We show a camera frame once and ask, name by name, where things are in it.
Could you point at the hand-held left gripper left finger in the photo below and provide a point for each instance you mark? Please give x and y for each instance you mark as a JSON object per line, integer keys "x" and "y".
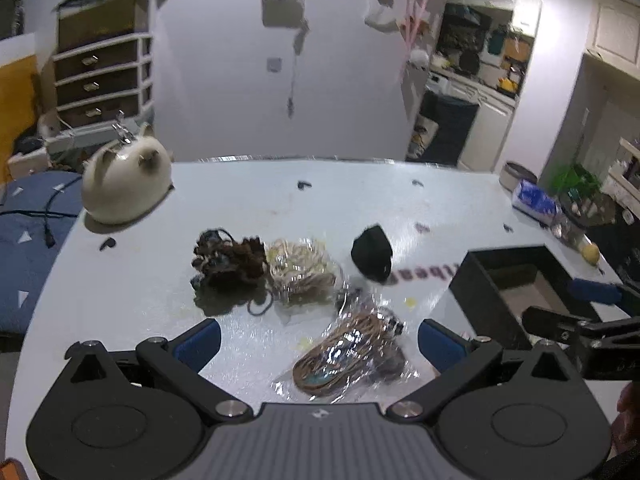
{"x": 199, "y": 344}

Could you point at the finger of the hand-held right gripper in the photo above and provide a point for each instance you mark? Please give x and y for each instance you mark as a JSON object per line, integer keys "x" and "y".
{"x": 594, "y": 291}
{"x": 552, "y": 321}

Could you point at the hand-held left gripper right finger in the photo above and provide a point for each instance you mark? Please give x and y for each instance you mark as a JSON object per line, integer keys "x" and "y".
{"x": 441, "y": 347}

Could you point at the black soft pouch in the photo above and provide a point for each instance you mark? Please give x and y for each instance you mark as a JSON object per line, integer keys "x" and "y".
{"x": 371, "y": 258}

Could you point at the yellow ball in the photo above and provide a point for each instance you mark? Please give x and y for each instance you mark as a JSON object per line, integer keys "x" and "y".
{"x": 591, "y": 254}

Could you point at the black open box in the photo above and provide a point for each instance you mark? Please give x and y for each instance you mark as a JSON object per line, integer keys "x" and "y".
{"x": 517, "y": 295}

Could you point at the brown woven item in bag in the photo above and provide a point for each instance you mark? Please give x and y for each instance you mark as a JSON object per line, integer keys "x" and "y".
{"x": 350, "y": 355}

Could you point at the blue and white packet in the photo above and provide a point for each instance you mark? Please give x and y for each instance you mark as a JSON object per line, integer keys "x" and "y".
{"x": 535, "y": 202}

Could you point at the green plant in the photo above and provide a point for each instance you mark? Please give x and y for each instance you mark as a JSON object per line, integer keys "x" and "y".
{"x": 575, "y": 180}

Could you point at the grey round bowl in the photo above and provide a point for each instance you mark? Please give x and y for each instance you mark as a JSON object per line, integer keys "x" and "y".
{"x": 518, "y": 176}

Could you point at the white cat plush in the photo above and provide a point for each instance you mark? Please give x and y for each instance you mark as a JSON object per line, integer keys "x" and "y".
{"x": 126, "y": 182}

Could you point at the blue patterned cushion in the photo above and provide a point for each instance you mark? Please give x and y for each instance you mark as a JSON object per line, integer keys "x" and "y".
{"x": 30, "y": 255}

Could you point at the kitchen counter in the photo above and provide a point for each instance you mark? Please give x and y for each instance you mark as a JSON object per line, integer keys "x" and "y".
{"x": 472, "y": 95}

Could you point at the brown drawer chest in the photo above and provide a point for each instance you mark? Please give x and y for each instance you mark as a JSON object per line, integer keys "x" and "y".
{"x": 100, "y": 82}

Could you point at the glass tank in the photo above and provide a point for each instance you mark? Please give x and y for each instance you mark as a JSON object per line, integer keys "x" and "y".
{"x": 100, "y": 17}

